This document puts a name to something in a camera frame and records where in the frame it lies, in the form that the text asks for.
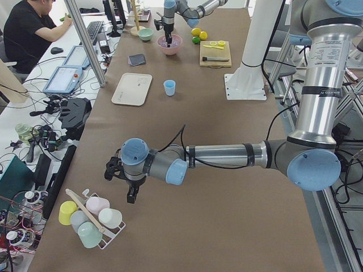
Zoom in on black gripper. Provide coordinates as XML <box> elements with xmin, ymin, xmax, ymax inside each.
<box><xmin>125</xmin><ymin>173</ymin><xmax>146</xmax><ymax>203</ymax></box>
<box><xmin>163</xmin><ymin>23</ymin><xmax>174</xmax><ymax>47</ymax></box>

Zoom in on clear ice cubes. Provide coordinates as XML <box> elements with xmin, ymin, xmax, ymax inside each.
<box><xmin>158</xmin><ymin>36</ymin><xmax>182</xmax><ymax>48</ymax></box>

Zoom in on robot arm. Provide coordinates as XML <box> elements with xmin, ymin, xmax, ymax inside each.
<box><xmin>117</xmin><ymin>1</ymin><xmax>362</xmax><ymax>203</ymax></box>
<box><xmin>160</xmin><ymin>0</ymin><xmax>227</xmax><ymax>47</ymax></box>

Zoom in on white cup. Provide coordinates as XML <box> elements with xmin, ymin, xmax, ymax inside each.
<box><xmin>98</xmin><ymin>208</ymin><xmax>123</xmax><ymax>229</ymax></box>

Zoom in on wooden cup stand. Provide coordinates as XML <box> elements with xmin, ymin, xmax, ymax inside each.
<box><xmin>128</xmin><ymin>0</ymin><xmax>145</xmax><ymax>36</ymax></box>

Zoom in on pink cup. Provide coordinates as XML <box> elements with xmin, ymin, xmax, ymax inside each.
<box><xmin>86</xmin><ymin>197</ymin><xmax>110</xmax><ymax>216</ymax></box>

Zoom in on light blue cup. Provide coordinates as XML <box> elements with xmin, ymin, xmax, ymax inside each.
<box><xmin>163</xmin><ymin>79</ymin><xmax>176</xmax><ymax>96</ymax></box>

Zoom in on green cup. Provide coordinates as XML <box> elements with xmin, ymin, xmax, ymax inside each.
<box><xmin>77</xmin><ymin>222</ymin><xmax>103</xmax><ymax>248</ymax></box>

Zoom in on grey cup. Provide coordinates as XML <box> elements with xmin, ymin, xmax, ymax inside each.
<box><xmin>70</xmin><ymin>210</ymin><xmax>88</xmax><ymax>233</ymax></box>

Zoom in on yellow cup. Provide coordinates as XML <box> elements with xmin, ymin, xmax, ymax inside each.
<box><xmin>58</xmin><ymin>201</ymin><xmax>78</xmax><ymax>226</ymax></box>

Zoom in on pink bowl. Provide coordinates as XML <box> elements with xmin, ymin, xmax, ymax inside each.
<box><xmin>157</xmin><ymin>34</ymin><xmax>183</xmax><ymax>56</ymax></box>

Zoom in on mint green bowl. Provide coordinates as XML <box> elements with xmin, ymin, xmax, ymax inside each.
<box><xmin>138</xmin><ymin>28</ymin><xmax>154</xmax><ymax>41</ymax></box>

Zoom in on upper yellow lemon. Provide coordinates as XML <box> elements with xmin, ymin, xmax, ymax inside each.
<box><xmin>191</xmin><ymin>28</ymin><xmax>201</xmax><ymax>36</ymax></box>

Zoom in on yellow lemon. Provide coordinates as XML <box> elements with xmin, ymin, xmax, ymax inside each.
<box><xmin>191</xmin><ymin>28</ymin><xmax>201</xmax><ymax>36</ymax></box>
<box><xmin>199</xmin><ymin>31</ymin><xmax>208</xmax><ymax>40</ymax></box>

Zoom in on green lime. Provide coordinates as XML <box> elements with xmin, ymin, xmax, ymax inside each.
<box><xmin>192</xmin><ymin>36</ymin><xmax>200</xmax><ymax>44</ymax></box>

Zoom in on lower yellow lemon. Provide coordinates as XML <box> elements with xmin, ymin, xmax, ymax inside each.
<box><xmin>199</xmin><ymin>31</ymin><xmax>208</xmax><ymax>40</ymax></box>

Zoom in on yellow plastic knife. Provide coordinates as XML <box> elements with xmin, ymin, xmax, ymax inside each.
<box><xmin>202</xmin><ymin>44</ymin><xmax>224</xmax><ymax>50</ymax></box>

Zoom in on bamboo cutting board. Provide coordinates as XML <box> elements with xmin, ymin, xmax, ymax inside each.
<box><xmin>199</xmin><ymin>41</ymin><xmax>232</xmax><ymax>68</ymax></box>

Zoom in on grey folded cloth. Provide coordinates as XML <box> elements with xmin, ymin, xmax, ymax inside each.
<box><xmin>128</xmin><ymin>54</ymin><xmax>146</xmax><ymax>66</ymax></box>

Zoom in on steel muddler black tip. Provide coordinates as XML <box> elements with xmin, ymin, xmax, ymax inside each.
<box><xmin>202</xmin><ymin>57</ymin><xmax>230</xmax><ymax>62</ymax></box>

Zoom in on cream rabbit tray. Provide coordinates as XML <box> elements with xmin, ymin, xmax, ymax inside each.
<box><xmin>111</xmin><ymin>73</ymin><xmax>153</xmax><ymax>106</ymax></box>

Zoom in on black keyboard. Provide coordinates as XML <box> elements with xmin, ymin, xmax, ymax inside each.
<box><xmin>87</xmin><ymin>21</ymin><xmax>103</xmax><ymax>45</ymax></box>

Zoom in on far teach pendant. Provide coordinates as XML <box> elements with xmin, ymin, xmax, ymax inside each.
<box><xmin>63</xmin><ymin>45</ymin><xmax>90</xmax><ymax>70</ymax></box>

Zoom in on teach pendant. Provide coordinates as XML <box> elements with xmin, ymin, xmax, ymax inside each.
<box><xmin>43</xmin><ymin>65</ymin><xmax>83</xmax><ymax>95</ymax></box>
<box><xmin>63</xmin><ymin>45</ymin><xmax>90</xmax><ymax>70</ymax></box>

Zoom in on near teach pendant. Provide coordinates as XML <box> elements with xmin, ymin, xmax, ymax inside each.
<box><xmin>43</xmin><ymin>65</ymin><xmax>83</xmax><ymax>95</ymax></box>

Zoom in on black computer mouse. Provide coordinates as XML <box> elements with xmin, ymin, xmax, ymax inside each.
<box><xmin>50</xmin><ymin>46</ymin><xmax>64</xmax><ymax>54</ymax></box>

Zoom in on seated person black shirt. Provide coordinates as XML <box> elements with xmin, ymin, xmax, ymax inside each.
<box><xmin>3</xmin><ymin>1</ymin><xmax>72</xmax><ymax>74</ymax></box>

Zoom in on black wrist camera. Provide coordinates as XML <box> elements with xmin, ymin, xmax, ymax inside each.
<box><xmin>104</xmin><ymin>148</ymin><xmax>126</xmax><ymax>181</ymax></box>
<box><xmin>154</xmin><ymin>19</ymin><xmax>163</xmax><ymax>31</ymax></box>

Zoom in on white wire cup rack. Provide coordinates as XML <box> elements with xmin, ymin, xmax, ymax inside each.
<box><xmin>65</xmin><ymin>189</ymin><xmax>126</xmax><ymax>250</ymax></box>

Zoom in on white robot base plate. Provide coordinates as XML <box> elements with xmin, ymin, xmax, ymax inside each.
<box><xmin>224</xmin><ymin>73</ymin><xmax>267</xmax><ymax>100</ymax></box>

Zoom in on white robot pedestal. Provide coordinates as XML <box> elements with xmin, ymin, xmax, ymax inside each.
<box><xmin>234</xmin><ymin>1</ymin><xmax>285</xmax><ymax>75</ymax></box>

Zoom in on aluminium frame post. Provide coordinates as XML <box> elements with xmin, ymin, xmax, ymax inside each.
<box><xmin>64</xmin><ymin>0</ymin><xmax>106</xmax><ymax>87</ymax></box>

